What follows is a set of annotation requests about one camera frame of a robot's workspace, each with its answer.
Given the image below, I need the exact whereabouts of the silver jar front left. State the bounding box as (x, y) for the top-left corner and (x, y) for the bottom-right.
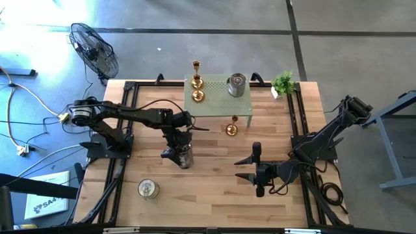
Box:
(137, 178), (161, 200)

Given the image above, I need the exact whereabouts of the silver jar table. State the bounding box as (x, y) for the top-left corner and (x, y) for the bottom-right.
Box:
(226, 72), (248, 98)

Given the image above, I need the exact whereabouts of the white metal bracket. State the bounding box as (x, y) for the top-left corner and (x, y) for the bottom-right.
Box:
(103, 227), (140, 234)
(284, 228), (322, 234)

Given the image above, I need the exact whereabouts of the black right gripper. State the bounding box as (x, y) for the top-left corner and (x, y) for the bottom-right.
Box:
(233, 142), (287, 198)

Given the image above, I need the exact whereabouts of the green perforated metal shelf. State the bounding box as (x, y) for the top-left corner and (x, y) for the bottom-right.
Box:
(183, 73), (254, 129)

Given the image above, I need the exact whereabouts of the white printed board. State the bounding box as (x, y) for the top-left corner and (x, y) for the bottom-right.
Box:
(24, 170), (71, 220)

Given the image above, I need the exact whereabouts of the grey floor cable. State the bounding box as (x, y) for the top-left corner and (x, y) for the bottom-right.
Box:
(16, 144), (86, 178)

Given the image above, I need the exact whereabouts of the thick beige floor cable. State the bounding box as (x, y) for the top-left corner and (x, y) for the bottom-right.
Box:
(0, 66), (66, 149)

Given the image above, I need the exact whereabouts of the coiled black cable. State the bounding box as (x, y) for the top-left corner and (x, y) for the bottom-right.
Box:
(318, 180), (349, 215)

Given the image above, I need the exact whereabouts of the grey-blue metal table frame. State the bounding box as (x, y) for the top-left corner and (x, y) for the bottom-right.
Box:
(362, 90), (416, 192)

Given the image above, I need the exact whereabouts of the black stand beam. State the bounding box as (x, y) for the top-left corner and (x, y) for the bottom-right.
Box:
(0, 173), (79, 200)

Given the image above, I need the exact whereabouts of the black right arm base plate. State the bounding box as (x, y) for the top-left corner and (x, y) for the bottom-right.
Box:
(290, 132), (339, 163)

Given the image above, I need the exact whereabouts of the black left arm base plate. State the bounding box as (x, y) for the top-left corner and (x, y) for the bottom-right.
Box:
(79, 133), (135, 160)

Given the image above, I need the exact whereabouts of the black floor fan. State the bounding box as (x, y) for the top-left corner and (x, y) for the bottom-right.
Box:
(68, 22), (120, 86)

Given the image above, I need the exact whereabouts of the black aluminium table frame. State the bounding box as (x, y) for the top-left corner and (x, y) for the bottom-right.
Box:
(74, 79), (351, 234)

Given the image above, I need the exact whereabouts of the white cable plug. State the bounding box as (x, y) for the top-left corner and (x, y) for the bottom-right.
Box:
(16, 144), (31, 157)

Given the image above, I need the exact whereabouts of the brass candlestick holder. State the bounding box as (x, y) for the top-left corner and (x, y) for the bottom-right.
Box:
(190, 74), (206, 103)
(225, 114), (240, 137)
(190, 60), (205, 90)

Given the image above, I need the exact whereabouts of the black upright post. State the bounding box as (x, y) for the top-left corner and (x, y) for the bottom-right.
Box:
(0, 186), (14, 231)

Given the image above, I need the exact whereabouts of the green plant in white pot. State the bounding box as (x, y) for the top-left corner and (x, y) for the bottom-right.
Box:
(270, 70), (297, 99)

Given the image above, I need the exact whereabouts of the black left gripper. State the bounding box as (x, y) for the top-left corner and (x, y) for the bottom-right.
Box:
(161, 125), (194, 160)

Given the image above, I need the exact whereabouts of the glass candle jar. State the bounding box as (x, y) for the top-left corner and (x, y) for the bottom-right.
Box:
(177, 144), (195, 170)

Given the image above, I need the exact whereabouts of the black floor bar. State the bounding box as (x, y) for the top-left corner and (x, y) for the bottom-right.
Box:
(0, 67), (37, 78)

